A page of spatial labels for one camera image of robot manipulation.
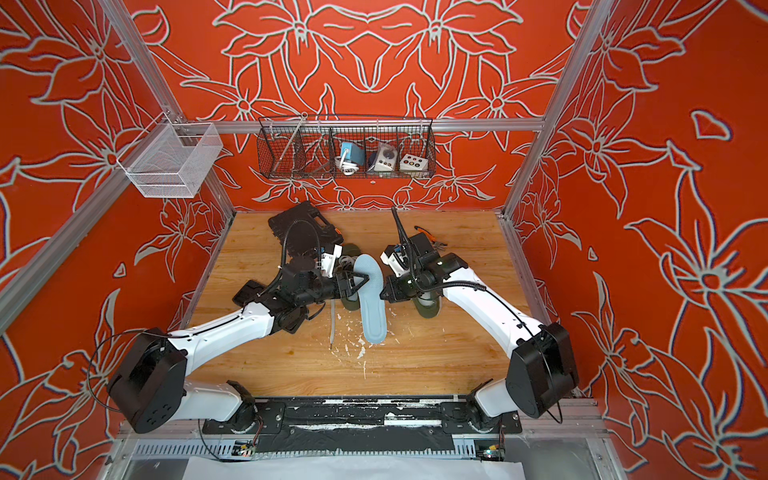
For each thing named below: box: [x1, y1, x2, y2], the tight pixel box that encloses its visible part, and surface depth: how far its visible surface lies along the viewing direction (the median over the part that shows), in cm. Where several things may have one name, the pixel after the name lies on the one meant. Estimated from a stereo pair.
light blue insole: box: [354, 254, 387, 344], surface depth 79 cm
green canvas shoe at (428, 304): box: [412, 290, 443, 319], surface depth 92 cm
